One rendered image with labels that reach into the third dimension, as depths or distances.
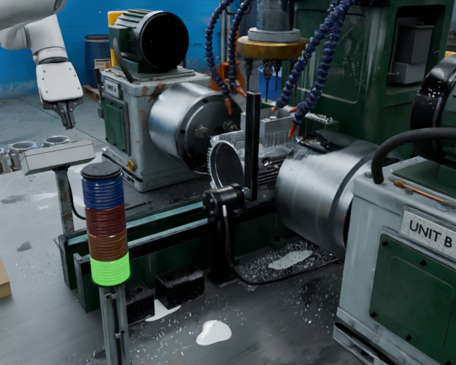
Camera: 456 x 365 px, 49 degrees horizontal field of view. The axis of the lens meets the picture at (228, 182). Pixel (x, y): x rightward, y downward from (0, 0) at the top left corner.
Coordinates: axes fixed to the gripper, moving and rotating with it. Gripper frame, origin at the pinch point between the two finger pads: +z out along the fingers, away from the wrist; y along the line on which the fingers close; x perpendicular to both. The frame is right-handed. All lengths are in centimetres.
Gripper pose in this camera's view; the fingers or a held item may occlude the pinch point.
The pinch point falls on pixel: (68, 121)
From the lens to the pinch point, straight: 136.9
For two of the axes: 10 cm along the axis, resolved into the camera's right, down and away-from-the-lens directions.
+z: 2.7, 9.6, -0.2
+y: 8.1, -2.2, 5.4
